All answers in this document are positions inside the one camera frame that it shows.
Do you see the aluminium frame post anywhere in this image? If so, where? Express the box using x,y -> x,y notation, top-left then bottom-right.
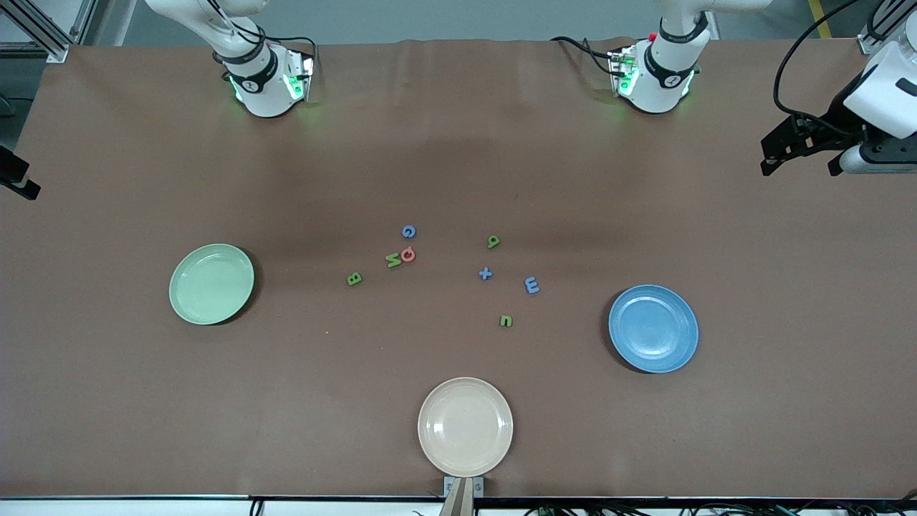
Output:
0,0 -> 97,64
856,0 -> 917,56

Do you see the black left arm base cable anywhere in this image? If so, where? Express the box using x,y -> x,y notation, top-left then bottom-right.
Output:
550,34 -> 618,76

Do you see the table cover mat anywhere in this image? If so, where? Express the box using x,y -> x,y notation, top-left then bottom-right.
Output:
0,37 -> 917,499

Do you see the blue plate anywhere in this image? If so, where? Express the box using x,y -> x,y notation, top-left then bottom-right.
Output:
608,285 -> 699,374

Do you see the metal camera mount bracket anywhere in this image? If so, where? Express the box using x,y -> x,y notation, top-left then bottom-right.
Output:
439,476 -> 485,516

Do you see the beige plate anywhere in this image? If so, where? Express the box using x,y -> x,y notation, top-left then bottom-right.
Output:
418,377 -> 514,478

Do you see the black right arm base cable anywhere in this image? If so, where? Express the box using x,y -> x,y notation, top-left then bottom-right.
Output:
265,36 -> 320,72

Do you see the green plate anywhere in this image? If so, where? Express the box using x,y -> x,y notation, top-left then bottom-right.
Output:
168,244 -> 256,326

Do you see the black arm base cable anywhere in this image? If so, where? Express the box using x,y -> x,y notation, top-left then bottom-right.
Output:
550,34 -> 618,76
265,36 -> 320,72

